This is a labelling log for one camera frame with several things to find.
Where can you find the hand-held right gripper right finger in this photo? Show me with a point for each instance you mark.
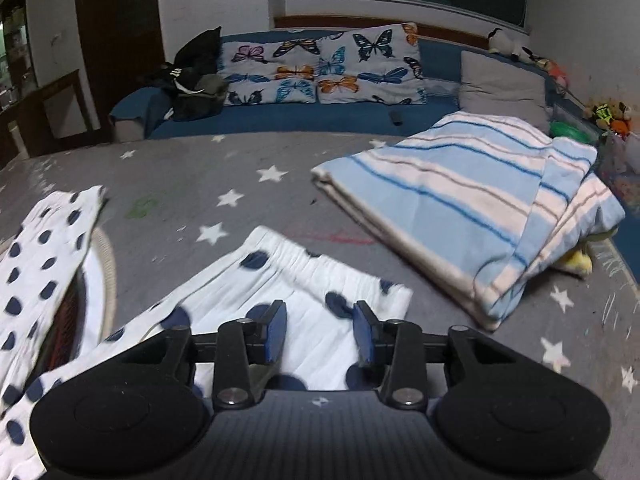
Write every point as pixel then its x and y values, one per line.
pixel 362 335

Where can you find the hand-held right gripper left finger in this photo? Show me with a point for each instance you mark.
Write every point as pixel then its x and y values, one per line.
pixel 274 332

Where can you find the white navy polka dot pants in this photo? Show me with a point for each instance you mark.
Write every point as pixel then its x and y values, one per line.
pixel 310 280

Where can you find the blue white striped blanket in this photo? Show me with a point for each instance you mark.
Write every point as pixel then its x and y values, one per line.
pixel 450 200

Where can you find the grey star print tablecloth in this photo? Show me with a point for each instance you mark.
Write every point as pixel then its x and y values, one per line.
pixel 240 165

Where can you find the round black induction cooker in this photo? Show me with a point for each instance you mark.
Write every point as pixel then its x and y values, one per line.
pixel 67 320

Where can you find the black remote control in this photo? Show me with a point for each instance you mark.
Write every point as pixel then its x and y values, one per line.
pixel 396 118

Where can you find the yellow plush toy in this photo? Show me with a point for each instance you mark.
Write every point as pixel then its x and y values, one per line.
pixel 580 260

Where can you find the olive green garment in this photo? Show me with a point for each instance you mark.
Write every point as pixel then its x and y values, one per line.
pixel 202 97

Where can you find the butterfly print pillow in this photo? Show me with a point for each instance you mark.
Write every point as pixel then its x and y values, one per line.
pixel 370 65
pixel 265 72

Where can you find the black white striped garment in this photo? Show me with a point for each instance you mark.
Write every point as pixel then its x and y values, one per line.
pixel 172 77

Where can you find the grey pillow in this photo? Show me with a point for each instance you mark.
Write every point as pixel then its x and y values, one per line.
pixel 500 87

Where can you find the green plastic toy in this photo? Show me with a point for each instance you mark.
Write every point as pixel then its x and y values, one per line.
pixel 570 131

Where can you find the yellow green toy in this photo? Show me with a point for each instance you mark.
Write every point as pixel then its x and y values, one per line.
pixel 601 115

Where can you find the white black plush toy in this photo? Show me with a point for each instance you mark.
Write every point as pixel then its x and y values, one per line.
pixel 507 42

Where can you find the orange red plush toy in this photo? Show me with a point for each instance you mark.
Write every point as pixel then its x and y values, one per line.
pixel 550 67

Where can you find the wooden cabinet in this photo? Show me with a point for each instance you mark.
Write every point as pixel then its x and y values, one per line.
pixel 30 105

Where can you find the dark wooden door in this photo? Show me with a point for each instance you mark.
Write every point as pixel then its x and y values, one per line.
pixel 120 35

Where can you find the brown orange plush toy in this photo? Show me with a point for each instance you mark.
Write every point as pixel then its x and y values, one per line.
pixel 624 120

